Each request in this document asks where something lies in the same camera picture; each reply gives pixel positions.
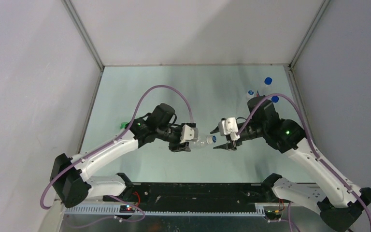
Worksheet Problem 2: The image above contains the clear plastic bottle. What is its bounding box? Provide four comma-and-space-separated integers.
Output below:
189, 136, 209, 150

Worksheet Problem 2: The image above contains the green plastic bottle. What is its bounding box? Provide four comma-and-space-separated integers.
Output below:
120, 122, 128, 129

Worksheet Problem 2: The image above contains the white bottle cap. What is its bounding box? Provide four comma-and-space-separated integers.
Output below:
206, 135, 216, 145

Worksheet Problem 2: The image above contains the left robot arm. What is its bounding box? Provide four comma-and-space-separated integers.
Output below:
50, 103, 199, 208

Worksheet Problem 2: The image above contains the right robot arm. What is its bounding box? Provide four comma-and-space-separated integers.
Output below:
213, 95, 371, 232

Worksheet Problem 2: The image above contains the clear bottle blue cap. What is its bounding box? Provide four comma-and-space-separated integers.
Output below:
271, 96, 279, 103

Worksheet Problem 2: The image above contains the clear bottle white-blue cap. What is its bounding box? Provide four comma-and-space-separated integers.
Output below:
246, 90, 256, 101

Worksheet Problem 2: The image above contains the pepsi bottle blue cap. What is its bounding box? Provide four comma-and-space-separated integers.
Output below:
258, 77, 273, 96

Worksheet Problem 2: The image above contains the right circuit board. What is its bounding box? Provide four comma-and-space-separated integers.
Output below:
265, 210, 282, 221

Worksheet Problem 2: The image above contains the circuit board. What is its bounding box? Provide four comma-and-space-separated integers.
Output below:
119, 205, 136, 213
265, 210, 282, 221

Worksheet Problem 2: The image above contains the left circuit board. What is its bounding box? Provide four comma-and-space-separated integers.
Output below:
119, 205, 136, 213

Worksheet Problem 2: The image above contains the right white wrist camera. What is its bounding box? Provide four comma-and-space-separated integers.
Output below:
218, 117, 240, 141

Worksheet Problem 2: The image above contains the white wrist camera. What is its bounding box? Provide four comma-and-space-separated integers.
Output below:
180, 125, 199, 144
218, 117, 240, 141

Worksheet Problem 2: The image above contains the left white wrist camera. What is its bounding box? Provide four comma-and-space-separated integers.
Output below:
180, 125, 199, 144

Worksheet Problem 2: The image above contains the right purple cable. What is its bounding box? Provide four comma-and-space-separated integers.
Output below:
236, 93, 371, 232

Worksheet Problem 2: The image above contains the purple cable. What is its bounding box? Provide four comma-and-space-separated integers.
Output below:
236, 93, 371, 232
40, 85, 195, 225

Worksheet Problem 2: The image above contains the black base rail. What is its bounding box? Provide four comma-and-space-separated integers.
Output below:
118, 182, 281, 213

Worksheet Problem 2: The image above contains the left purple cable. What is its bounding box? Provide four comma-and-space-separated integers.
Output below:
40, 85, 195, 225

